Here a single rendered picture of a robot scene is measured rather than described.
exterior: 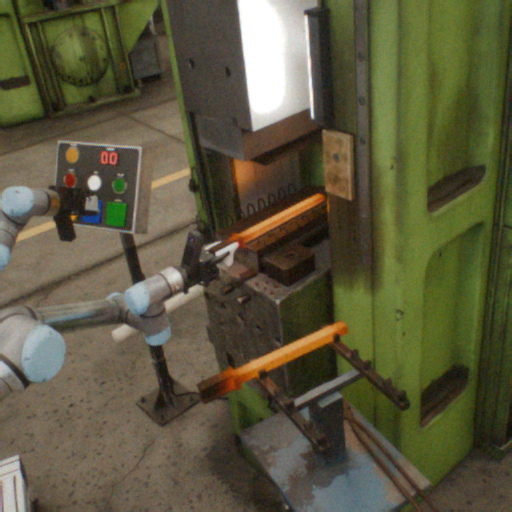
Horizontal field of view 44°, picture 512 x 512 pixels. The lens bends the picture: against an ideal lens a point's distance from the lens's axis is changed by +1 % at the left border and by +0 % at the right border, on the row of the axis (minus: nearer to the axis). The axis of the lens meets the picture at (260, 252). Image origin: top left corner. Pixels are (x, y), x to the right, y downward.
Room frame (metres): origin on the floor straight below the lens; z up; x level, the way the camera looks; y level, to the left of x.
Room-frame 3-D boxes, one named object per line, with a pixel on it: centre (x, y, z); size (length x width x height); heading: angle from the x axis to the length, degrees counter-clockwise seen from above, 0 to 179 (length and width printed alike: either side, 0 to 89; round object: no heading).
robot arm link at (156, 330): (1.42, 0.33, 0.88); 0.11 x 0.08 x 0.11; 49
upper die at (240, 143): (1.76, -0.09, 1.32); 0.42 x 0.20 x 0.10; 128
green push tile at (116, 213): (1.87, 0.45, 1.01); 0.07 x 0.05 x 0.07; 63
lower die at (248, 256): (1.76, -0.09, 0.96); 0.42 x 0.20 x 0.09; 128
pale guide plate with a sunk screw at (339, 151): (1.46, -0.22, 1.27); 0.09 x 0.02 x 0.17; 38
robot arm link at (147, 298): (1.41, 0.31, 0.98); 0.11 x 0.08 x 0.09; 128
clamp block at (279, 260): (1.53, -0.08, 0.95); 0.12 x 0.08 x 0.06; 128
